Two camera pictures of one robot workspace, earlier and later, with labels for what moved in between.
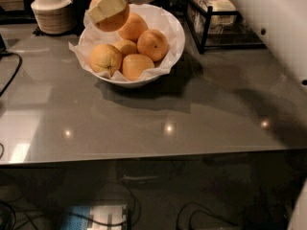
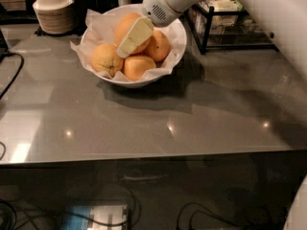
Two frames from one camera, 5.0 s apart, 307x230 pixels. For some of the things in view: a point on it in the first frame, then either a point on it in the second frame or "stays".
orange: [113, 22] to [123, 25]
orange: [135, 65] stays
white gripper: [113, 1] to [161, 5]
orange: [153, 43] stays
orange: [106, 58] stays
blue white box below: [105, 214] stays
